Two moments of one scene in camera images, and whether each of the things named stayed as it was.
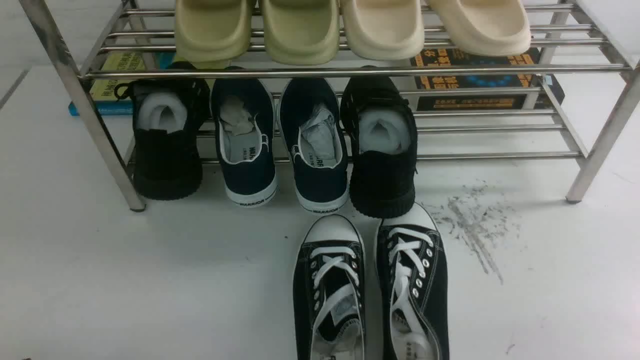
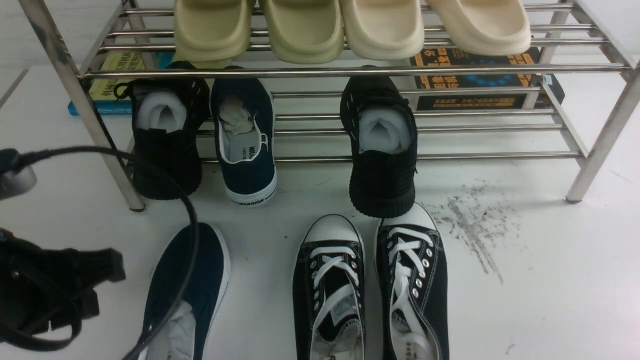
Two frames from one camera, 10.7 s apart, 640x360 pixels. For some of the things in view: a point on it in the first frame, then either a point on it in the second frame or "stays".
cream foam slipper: (384, 30) stays
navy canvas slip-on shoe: (311, 121) -> (187, 336)
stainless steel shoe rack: (166, 81) stays
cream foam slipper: (485, 28) stays
